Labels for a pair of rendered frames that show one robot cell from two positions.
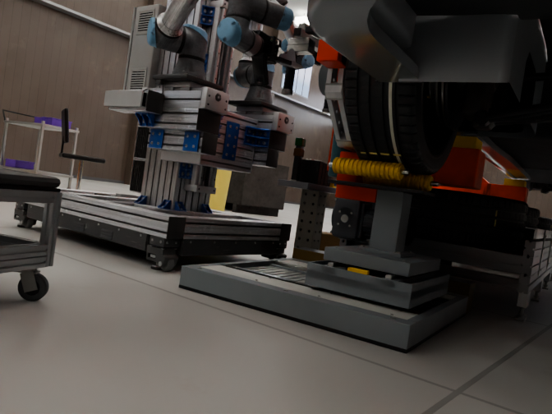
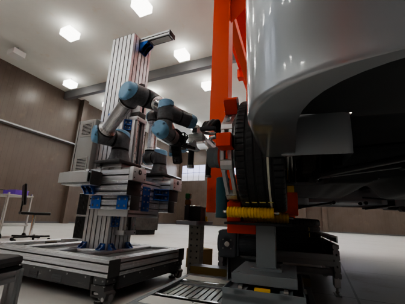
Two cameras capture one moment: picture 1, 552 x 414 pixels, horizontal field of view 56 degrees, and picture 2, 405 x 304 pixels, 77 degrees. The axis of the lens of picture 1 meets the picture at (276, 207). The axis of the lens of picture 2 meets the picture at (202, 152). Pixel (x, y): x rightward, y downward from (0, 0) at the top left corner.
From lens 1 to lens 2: 56 cm
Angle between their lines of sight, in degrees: 20
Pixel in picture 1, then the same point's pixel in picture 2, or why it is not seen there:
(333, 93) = (226, 165)
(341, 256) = (244, 278)
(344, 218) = (226, 243)
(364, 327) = not seen: outside the picture
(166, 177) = (101, 227)
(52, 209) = (12, 288)
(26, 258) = not seen: outside the picture
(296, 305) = not seen: outside the picture
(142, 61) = (84, 152)
